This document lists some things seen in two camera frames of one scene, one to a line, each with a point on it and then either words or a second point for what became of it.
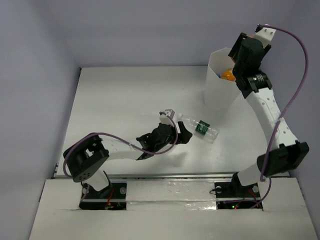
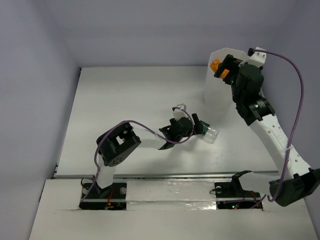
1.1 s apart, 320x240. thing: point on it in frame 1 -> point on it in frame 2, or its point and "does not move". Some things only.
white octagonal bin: [220, 94] does not move
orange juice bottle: [231, 69] -> [214, 65]
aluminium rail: [59, 176] does not move
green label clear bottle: [200, 128] does not move
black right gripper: [235, 50] -> [231, 63]
